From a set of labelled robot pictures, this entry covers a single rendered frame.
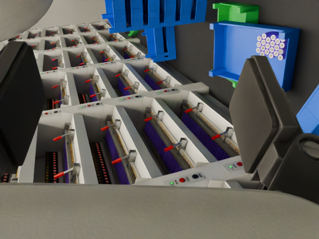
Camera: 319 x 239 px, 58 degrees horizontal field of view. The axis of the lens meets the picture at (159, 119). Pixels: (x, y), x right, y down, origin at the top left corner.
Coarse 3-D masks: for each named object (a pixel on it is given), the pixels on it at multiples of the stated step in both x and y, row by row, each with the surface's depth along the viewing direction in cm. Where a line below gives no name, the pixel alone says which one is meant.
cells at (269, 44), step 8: (272, 32) 91; (264, 40) 91; (272, 40) 88; (280, 40) 87; (256, 48) 94; (264, 48) 92; (272, 48) 89; (280, 48) 87; (272, 56) 90; (280, 56) 88
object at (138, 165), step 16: (112, 112) 142; (112, 128) 134; (128, 128) 120; (96, 144) 141; (112, 144) 129; (128, 144) 114; (144, 144) 110; (96, 160) 127; (112, 160) 126; (128, 160) 104; (144, 160) 99; (112, 176) 118; (128, 176) 102; (144, 176) 95
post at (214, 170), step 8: (224, 160) 95; (232, 160) 95; (192, 168) 92; (200, 168) 92; (208, 168) 92; (216, 168) 92; (224, 168) 91; (160, 176) 90; (168, 176) 90; (176, 176) 89; (208, 176) 88; (216, 176) 88; (224, 176) 88; (232, 176) 88; (240, 176) 88; (248, 176) 89; (136, 184) 87; (144, 184) 87; (152, 184) 87; (160, 184) 86; (192, 184) 86; (200, 184) 85; (208, 184) 85; (240, 184) 90; (248, 184) 91; (256, 184) 92
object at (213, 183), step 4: (212, 180) 84; (216, 180) 85; (220, 180) 86; (224, 180) 86; (212, 184) 85; (216, 184) 86; (220, 184) 86; (224, 184) 86; (228, 184) 85; (232, 184) 85; (236, 184) 86
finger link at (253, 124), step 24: (264, 72) 11; (240, 96) 12; (264, 96) 10; (240, 120) 12; (264, 120) 10; (288, 120) 9; (240, 144) 12; (264, 144) 10; (288, 144) 9; (264, 168) 10
